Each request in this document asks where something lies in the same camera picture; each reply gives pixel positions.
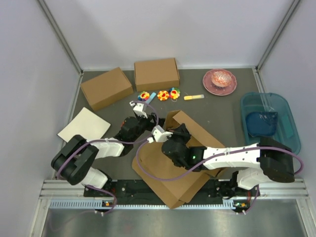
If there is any rainbow flower plush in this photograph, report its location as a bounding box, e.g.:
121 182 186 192
168 87 180 100
138 91 150 101

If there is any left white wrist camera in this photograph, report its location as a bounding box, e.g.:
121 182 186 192
129 101 148 119

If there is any blue chalk stick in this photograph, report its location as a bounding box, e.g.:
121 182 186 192
146 92 157 104

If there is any white square board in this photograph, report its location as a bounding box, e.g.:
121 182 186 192
57 107 111 142

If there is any teal plastic bin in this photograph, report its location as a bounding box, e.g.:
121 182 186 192
240 92 301 154

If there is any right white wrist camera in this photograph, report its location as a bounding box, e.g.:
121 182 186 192
147 125 173 143

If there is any rainbow flower plush right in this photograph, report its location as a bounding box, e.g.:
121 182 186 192
168 87 180 100

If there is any pink plate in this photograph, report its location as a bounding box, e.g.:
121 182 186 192
202 69 237 96

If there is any rainbow flower plush left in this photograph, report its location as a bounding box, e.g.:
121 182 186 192
138 91 150 101

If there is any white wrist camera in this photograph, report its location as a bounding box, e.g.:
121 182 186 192
147 125 173 143
129 101 148 119

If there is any dark blue dish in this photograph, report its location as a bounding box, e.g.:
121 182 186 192
245 112 278 137

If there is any grey slotted cable duct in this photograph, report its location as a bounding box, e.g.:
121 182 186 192
50 199 248 210

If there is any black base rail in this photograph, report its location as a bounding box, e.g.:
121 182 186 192
83 179 250 200

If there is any cardboard box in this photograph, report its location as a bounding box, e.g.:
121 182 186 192
80 67 133 111
134 58 180 92
132 111 225 209

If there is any yellow chalk stick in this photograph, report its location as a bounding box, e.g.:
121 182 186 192
183 94 204 101

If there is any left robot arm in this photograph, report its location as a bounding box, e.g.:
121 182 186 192
51 113 165 196

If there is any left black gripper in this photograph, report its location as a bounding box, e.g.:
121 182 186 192
131 113 166 143

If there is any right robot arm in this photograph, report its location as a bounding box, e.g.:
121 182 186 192
153 124 295 196

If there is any orange flower plush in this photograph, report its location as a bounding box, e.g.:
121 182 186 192
157 90 169 101

